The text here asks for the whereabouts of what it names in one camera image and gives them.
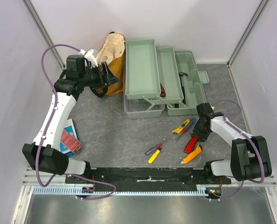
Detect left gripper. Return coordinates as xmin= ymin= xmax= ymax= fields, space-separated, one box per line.
xmin=79 ymin=62 xmax=119 ymax=90

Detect blue handled small screwdriver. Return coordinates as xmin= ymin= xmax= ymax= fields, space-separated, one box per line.
xmin=174 ymin=118 xmax=196 ymax=142

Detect red handled pliers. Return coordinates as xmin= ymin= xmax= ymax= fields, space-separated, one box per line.
xmin=184 ymin=135 xmax=199 ymax=154

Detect orange utility knife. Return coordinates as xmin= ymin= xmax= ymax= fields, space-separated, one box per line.
xmin=180 ymin=144 xmax=202 ymax=165

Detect yellow utility knife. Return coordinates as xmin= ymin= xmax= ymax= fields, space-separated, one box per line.
xmin=172 ymin=119 xmax=190 ymax=135

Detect green toolbox with clear lid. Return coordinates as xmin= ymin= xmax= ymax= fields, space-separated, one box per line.
xmin=124 ymin=39 xmax=209 ymax=119

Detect yellow handled screwdriver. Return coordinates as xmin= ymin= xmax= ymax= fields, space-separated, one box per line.
xmin=148 ymin=149 xmax=161 ymax=164

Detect black hammer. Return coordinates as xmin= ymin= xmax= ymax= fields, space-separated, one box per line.
xmin=178 ymin=72 xmax=189 ymax=105

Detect red utility knife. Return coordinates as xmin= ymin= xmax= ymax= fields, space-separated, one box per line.
xmin=160 ymin=84 xmax=166 ymax=98

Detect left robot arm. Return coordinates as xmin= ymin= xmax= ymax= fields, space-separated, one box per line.
xmin=22 ymin=55 xmax=119 ymax=183

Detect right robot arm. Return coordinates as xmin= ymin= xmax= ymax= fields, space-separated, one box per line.
xmin=106 ymin=103 xmax=272 ymax=184

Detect orange tote bag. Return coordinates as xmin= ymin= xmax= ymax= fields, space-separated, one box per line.
xmin=92 ymin=32 xmax=125 ymax=98

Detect white paper roll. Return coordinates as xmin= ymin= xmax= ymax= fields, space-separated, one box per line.
xmin=100 ymin=52 xmax=112 ymax=63

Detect blue red box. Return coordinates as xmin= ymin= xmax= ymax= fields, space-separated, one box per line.
xmin=60 ymin=119 xmax=82 ymax=157

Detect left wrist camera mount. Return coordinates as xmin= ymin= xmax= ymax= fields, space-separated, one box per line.
xmin=79 ymin=49 xmax=98 ymax=68

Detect blue cable duct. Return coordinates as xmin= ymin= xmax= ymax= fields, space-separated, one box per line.
xmin=33 ymin=186 xmax=208 ymax=196

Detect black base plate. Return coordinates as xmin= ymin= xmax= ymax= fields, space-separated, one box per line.
xmin=65 ymin=167 xmax=232 ymax=186

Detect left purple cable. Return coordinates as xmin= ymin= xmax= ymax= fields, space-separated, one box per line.
xmin=35 ymin=44 xmax=117 ymax=201

